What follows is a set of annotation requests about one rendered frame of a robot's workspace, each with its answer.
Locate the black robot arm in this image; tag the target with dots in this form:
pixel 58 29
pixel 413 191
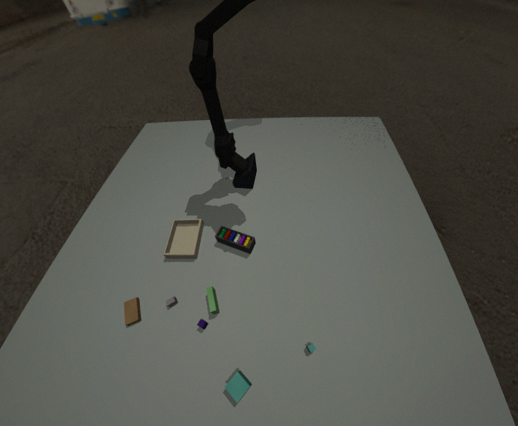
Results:
pixel 203 71

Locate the tan rectangular tray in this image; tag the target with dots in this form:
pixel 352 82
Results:
pixel 184 239

